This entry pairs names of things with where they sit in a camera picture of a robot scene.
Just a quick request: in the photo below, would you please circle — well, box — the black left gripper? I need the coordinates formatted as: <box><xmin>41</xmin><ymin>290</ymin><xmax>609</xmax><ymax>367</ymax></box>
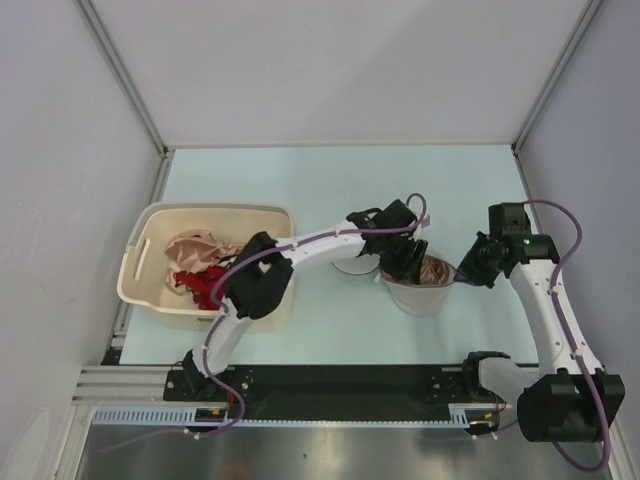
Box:
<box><xmin>377</xmin><ymin>232</ymin><xmax>427</xmax><ymax>286</ymax></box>

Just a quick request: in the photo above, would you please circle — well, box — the pink bra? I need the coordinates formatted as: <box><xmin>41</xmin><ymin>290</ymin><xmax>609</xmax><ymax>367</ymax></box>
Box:
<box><xmin>419</xmin><ymin>255</ymin><xmax>451</xmax><ymax>286</ymax></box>

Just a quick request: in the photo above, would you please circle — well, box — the white mesh laundry bag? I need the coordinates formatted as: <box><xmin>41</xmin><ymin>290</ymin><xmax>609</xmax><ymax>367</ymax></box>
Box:
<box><xmin>333</xmin><ymin>251</ymin><xmax>456</xmax><ymax>317</ymax></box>

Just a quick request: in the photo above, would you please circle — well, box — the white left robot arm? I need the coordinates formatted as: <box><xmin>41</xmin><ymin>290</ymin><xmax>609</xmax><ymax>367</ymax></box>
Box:
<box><xmin>182</xmin><ymin>193</ymin><xmax>428</xmax><ymax>400</ymax></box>

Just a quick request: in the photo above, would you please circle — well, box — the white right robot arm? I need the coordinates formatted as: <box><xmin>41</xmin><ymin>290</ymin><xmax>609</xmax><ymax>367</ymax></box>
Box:
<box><xmin>454</xmin><ymin>203</ymin><xmax>625</xmax><ymax>443</ymax></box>

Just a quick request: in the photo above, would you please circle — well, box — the cream perforated laundry basket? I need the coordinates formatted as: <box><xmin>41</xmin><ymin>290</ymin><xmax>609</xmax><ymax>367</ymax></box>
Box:
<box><xmin>117</xmin><ymin>202</ymin><xmax>294</xmax><ymax>331</ymax></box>

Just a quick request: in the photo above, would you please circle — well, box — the red garment in basket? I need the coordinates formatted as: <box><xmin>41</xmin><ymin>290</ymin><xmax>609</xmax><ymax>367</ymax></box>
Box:
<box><xmin>169</xmin><ymin>265</ymin><xmax>228</xmax><ymax>311</ymax></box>

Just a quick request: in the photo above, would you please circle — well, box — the peach garment in basket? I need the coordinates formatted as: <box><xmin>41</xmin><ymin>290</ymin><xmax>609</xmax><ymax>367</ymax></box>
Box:
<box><xmin>164</xmin><ymin>229</ymin><xmax>245</xmax><ymax>295</ymax></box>

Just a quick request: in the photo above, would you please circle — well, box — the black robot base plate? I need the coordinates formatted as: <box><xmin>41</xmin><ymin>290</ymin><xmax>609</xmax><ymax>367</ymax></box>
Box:
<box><xmin>163</xmin><ymin>362</ymin><xmax>506</xmax><ymax>423</ymax></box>

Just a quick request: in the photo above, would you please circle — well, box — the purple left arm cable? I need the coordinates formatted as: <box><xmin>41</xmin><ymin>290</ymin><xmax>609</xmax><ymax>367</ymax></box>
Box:
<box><xmin>202</xmin><ymin>193</ymin><xmax>431</xmax><ymax>441</ymax></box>

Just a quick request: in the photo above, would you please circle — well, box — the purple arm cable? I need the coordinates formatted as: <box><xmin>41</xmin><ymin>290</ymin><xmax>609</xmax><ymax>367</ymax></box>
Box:
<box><xmin>469</xmin><ymin>199</ymin><xmax>614</xmax><ymax>474</ymax></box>
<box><xmin>202</xmin><ymin>193</ymin><xmax>431</xmax><ymax>441</ymax></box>

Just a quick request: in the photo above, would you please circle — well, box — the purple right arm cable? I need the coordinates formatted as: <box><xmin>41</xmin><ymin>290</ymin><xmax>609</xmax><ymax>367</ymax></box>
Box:
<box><xmin>469</xmin><ymin>199</ymin><xmax>614</xmax><ymax>474</ymax></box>

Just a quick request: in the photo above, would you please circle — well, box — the aluminium frame rail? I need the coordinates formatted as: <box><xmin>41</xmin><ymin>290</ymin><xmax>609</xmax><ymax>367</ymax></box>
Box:
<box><xmin>71</xmin><ymin>364</ymin><xmax>174</xmax><ymax>406</ymax></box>

